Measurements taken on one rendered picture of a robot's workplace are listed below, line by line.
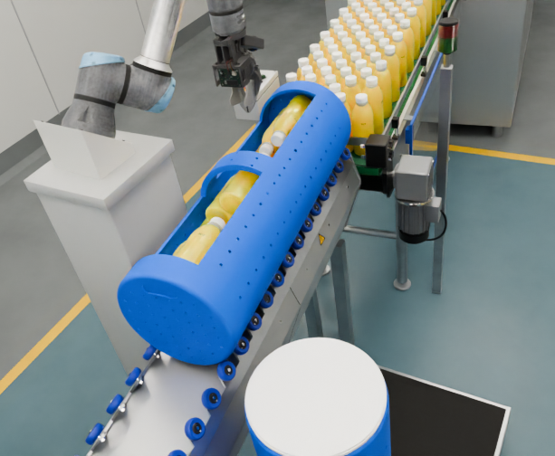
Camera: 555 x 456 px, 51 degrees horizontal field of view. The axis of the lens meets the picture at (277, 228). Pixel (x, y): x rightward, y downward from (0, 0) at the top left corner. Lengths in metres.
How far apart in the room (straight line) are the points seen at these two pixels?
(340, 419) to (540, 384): 1.48
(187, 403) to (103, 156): 0.74
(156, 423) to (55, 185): 0.77
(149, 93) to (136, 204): 0.32
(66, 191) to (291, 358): 0.84
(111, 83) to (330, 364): 1.00
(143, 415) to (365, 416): 0.50
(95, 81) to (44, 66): 2.96
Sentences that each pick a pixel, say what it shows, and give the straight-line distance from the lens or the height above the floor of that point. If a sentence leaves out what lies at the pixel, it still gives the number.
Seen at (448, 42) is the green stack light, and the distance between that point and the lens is 2.07.
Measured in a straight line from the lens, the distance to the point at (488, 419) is 2.21.
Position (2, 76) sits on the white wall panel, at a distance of 4.47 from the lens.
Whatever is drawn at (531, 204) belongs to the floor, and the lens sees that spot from 3.32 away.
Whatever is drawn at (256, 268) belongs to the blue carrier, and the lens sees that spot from 1.29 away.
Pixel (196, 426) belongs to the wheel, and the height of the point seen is 0.97.
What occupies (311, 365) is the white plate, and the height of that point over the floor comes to 1.04.
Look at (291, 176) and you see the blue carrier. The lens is 1.47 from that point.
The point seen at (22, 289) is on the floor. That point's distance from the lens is 3.40.
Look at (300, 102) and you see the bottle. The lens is 1.77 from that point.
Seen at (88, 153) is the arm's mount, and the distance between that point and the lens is 1.68.
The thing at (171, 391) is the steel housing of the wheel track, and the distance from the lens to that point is 1.39.
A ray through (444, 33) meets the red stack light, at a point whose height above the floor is 1.23.
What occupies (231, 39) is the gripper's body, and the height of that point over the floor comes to 1.54.
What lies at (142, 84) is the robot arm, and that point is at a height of 1.33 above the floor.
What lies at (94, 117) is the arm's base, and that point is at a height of 1.30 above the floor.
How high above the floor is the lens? 2.00
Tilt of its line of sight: 39 degrees down
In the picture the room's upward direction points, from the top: 11 degrees counter-clockwise
